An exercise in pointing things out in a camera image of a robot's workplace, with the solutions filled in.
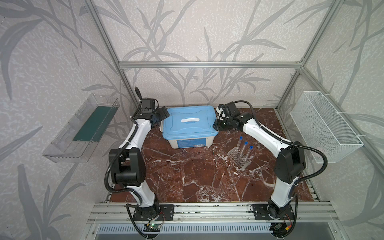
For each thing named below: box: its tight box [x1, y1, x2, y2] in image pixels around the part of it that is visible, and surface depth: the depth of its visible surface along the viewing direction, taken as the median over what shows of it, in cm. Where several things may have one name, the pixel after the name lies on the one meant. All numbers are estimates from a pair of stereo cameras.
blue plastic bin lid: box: [162, 105, 219, 140], surface depth 91 cm
